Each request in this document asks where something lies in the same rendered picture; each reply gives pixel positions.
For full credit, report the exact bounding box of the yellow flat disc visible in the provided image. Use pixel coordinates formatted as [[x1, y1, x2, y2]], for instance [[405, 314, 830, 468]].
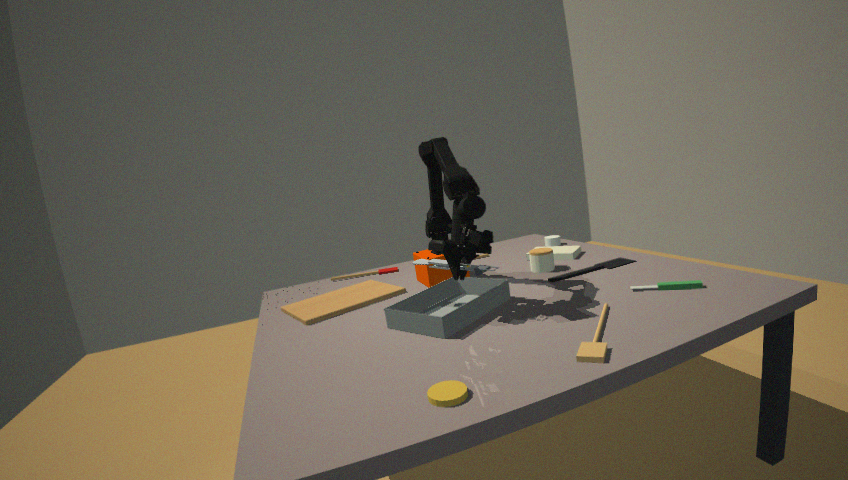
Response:
[[427, 380, 468, 407]]

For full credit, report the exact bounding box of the grey rectangular roasting tin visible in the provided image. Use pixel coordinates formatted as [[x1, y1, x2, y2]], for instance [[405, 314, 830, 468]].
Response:
[[383, 277, 510, 339]]

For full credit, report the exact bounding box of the black spatula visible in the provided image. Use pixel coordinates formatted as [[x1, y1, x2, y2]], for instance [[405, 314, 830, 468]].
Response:
[[548, 257, 636, 282]]

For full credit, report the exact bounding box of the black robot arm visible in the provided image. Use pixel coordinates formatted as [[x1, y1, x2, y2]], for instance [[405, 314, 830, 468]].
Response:
[[418, 137, 494, 248]]

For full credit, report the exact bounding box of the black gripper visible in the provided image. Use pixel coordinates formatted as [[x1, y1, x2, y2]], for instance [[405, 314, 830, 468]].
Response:
[[428, 220, 492, 280]]

